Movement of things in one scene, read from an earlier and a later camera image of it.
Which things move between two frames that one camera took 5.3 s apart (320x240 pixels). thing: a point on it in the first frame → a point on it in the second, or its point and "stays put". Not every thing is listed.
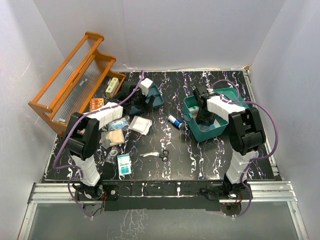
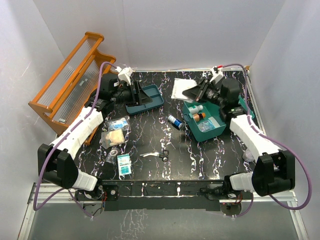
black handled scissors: (163, 155) stays put
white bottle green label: (193, 110) stays put
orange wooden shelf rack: (82, 82) stays put
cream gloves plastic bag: (112, 137) stays put
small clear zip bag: (111, 156) stays put
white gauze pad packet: (141, 125) → (179, 85)
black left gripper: (144, 106) → (142, 97)
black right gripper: (209, 119) → (195, 92)
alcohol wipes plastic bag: (119, 123) stays put
